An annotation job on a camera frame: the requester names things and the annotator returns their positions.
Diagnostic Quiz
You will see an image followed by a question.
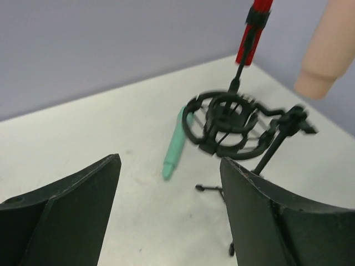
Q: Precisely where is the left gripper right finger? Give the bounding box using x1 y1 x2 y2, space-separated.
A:
220 158 354 265

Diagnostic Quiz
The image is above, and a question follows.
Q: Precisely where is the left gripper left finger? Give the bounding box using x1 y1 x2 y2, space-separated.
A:
1 154 121 266

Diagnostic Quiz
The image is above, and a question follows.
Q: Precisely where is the black tripod shock-mount stand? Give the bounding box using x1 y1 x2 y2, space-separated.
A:
181 88 320 257

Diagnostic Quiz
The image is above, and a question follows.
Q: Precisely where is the black round-base clip stand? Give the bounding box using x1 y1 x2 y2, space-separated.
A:
210 5 271 131

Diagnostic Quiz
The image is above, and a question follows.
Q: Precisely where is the pink microphone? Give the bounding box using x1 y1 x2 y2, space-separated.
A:
294 0 354 100

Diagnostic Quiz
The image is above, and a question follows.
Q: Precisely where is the red glitter microphone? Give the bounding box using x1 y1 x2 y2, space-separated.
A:
236 0 273 66

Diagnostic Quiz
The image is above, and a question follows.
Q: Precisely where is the teal microphone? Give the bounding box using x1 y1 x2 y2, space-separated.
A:
162 107 186 181

